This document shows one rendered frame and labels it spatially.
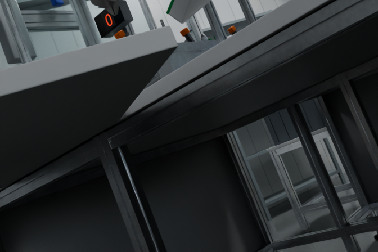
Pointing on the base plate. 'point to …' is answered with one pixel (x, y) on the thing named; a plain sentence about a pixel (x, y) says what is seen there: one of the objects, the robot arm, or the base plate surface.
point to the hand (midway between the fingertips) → (116, 10)
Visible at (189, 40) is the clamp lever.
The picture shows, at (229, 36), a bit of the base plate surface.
